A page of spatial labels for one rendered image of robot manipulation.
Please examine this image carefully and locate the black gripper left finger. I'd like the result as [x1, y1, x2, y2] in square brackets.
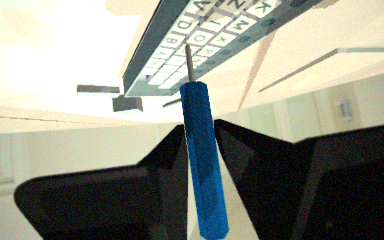
[13, 124, 189, 240]

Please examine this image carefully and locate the grey stylus with yellow cap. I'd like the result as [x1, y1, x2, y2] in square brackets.
[162, 99, 182, 111]

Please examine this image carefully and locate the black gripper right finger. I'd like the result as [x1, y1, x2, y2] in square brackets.
[214, 119, 384, 240]

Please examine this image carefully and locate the grey keyboard with white letter keys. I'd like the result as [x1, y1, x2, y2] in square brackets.
[122, 0, 326, 97]

